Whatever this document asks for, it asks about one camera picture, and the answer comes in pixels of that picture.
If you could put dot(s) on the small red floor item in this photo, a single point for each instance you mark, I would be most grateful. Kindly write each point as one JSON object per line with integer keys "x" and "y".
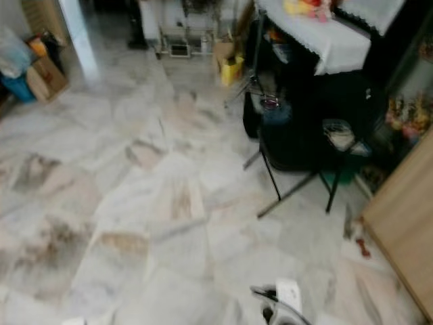
{"x": 364, "y": 248}

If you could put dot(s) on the green item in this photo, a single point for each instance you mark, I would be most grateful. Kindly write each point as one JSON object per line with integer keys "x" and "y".
{"x": 338, "y": 177}

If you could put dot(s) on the light wooden cabinet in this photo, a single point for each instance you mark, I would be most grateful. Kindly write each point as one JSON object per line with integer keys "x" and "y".
{"x": 402, "y": 223}

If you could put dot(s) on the black folding chair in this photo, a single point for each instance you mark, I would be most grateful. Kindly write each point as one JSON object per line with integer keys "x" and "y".
{"x": 304, "y": 128}

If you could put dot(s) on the cream mesh item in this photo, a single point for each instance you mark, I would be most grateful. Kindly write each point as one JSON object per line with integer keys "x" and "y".
{"x": 339, "y": 135}

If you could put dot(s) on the blue cloth bundle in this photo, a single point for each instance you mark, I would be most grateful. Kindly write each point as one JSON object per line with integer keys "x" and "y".
{"x": 275, "y": 112}

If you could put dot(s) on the yellow container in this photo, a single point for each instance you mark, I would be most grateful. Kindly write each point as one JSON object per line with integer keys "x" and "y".
{"x": 232, "y": 70}

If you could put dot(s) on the colourful flower bunch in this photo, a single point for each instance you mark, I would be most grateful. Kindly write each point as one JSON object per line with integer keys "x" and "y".
{"x": 408, "y": 116}

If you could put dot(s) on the white lace tablecloth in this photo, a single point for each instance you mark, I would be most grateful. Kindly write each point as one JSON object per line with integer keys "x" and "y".
{"x": 331, "y": 40}

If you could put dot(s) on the blue bin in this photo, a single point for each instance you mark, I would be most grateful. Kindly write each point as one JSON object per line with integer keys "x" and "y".
{"x": 19, "y": 88}

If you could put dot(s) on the black piano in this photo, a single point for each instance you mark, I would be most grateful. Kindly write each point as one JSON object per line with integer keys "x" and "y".
{"x": 389, "y": 61}

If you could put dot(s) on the white metal rack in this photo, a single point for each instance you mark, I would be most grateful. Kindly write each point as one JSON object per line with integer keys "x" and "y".
{"x": 179, "y": 28}

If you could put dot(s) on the clear plastic bag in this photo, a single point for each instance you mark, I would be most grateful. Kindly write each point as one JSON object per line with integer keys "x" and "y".
{"x": 13, "y": 54}

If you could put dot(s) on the yellow and red toys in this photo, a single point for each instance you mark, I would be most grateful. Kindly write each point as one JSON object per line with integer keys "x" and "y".
{"x": 308, "y": 8}

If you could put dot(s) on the black pole stand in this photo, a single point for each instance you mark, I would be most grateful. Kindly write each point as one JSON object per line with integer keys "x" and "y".
{"x": 137, "y": 32}

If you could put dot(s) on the brown cardboard box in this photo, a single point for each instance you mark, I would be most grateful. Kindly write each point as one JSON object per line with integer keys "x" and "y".
{"x": 49, "y": 78}

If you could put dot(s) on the grey-white lace cloth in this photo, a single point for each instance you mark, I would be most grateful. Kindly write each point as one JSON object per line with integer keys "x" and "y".
{"x": 372, "y": 12}

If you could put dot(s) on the orange item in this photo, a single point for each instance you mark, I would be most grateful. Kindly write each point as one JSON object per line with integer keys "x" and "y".
{"x": 38, "y": 47}

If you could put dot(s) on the tan woven panel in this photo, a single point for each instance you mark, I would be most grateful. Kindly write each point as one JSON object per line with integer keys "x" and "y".
{"x": 44, "y": 17}

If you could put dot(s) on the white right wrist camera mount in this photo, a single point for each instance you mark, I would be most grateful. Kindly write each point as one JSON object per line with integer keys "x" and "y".
{"x": 289, "y": 292}

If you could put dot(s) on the white door frame post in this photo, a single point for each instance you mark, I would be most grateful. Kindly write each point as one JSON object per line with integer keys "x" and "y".
{"x": 80, "y": 40}

